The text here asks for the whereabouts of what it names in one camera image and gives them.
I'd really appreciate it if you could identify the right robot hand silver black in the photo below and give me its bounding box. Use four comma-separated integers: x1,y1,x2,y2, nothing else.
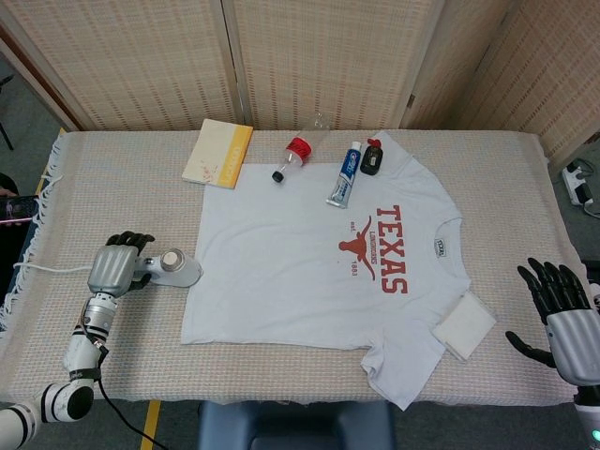
504,257,600,386

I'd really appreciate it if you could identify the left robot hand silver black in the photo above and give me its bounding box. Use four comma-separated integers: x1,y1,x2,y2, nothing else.
87,231,156,297

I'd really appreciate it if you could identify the white handheld iron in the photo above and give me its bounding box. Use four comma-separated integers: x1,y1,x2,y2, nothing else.
135,247,203,290

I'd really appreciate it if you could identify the white Texas print T-shirt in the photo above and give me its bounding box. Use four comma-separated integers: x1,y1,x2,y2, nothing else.
180,129,473,413

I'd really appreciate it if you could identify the beige woven tablecloth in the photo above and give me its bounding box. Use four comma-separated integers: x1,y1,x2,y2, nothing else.
0,126,596,409

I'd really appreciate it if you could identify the white folded cloth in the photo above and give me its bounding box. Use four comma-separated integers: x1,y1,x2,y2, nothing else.
430,290,498,362

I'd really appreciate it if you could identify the yellow and white notebook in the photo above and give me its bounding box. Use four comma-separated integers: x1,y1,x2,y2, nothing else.
181,118,255,190

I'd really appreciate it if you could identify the white power strip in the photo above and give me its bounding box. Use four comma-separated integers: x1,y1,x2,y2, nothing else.
562,158,595,207

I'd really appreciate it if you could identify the beige woven folding screen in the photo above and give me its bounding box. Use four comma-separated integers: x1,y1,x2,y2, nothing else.
0,0,600,163

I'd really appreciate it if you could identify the clear bottle with red label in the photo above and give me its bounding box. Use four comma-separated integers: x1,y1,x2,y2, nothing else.
270,111,334,184

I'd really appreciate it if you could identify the dark blue padded seat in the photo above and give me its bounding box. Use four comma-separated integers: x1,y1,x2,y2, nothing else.
196,400,398,450

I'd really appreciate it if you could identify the blue white toothpaste tube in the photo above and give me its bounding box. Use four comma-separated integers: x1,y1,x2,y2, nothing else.
325,141,365,209

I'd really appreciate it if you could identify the small black bottle red cap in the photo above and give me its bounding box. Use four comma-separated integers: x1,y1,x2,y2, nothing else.
363,137,386,177

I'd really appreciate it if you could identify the white power cord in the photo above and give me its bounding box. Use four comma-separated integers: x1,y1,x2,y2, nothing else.
13,262,93,273

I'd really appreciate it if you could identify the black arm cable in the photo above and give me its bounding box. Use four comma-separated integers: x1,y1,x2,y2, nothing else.
96,346,170,450

